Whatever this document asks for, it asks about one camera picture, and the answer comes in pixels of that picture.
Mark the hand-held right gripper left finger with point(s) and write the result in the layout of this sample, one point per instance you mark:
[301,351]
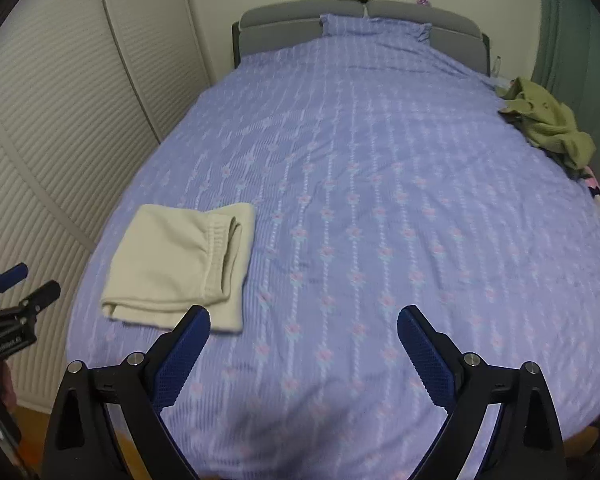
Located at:
[180,360]

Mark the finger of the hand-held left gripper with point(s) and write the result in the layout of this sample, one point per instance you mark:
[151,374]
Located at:
[37,300]
[10,275]

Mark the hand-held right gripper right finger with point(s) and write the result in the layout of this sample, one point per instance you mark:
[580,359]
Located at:
[430,360]

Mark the cream pants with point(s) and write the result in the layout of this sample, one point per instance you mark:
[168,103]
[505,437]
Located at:
[170,260]

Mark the person's left hand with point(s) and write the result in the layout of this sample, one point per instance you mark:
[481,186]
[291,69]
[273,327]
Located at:
[6,385]

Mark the white louvered wardrobe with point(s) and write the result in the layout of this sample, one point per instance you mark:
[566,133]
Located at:
[55,135]

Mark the purple floral bed sheet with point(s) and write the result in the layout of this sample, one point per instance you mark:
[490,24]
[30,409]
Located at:
[370,185]

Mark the olive green garment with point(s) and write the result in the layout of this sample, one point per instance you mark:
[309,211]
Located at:
[545,115]

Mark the clear bottle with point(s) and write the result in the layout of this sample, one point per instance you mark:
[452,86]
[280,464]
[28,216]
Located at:
[496,66]

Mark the purple floral pillow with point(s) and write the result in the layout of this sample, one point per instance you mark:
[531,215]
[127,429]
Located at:
[375,25]

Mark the grey padded headboard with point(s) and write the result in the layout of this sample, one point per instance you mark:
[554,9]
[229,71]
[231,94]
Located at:
[280,20]

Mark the green curtain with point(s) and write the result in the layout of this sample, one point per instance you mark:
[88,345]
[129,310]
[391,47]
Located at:
[575,35]

